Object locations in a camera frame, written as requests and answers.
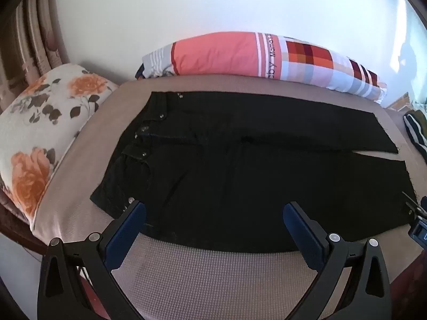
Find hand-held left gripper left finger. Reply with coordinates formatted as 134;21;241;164
37;200;147;320

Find floral print pillow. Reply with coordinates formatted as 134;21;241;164
0;63;119;232

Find beige textured bed mattress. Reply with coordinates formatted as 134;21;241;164
30;71;427;320

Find dark striped cloth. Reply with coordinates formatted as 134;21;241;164
403;109;427;167

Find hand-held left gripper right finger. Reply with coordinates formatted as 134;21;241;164
283;202;392;320

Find black pants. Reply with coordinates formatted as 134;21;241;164
90;91;417;254

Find pink plaid pillow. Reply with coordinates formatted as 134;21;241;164
135;31;388;104

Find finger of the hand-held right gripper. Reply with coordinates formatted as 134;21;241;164
401;191;426;218

